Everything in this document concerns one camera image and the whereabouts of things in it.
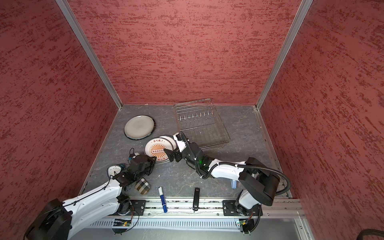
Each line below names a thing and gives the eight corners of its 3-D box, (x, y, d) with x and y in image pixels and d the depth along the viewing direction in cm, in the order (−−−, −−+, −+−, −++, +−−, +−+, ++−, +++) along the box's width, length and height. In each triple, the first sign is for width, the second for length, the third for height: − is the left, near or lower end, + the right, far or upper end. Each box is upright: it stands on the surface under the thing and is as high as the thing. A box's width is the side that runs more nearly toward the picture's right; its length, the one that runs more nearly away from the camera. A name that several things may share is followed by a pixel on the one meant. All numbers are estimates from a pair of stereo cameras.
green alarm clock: (110, 179, 85) (106, 176, 81) (111, 170, 89) (107, 166, 85) (124, 175, 87) (121, 172, 83) (125, 166, 90) (121, 163, 86)
